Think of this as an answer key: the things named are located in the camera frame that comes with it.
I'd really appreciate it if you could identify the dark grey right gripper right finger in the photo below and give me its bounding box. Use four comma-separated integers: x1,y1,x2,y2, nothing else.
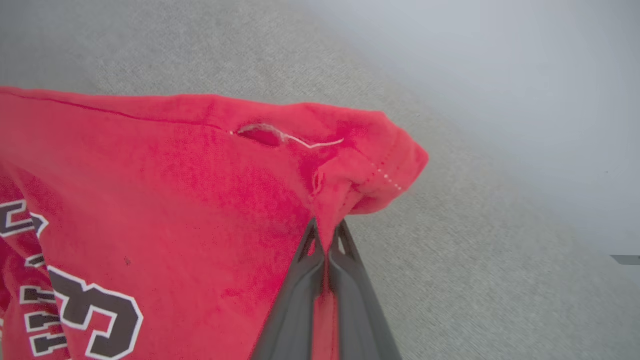
327,220,404,360

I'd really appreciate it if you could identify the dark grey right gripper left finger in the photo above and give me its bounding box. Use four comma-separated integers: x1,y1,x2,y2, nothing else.
248,218,327,360

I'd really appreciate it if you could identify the red jersey with black lettering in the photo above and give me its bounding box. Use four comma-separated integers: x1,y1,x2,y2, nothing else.
0,86,430,360

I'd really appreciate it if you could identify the grey fabric sofa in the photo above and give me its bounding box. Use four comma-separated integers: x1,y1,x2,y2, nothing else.
0,0,640,360

